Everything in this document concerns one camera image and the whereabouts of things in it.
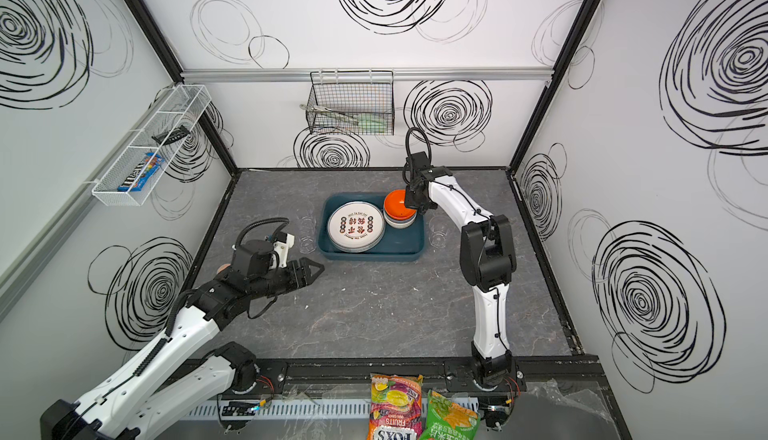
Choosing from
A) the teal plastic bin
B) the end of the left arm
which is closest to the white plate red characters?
the teal plastic bin

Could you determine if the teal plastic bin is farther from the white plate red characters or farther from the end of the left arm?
the end of the left arm

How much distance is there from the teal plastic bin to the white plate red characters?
1cm

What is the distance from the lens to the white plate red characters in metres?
0.96

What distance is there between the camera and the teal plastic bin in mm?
957
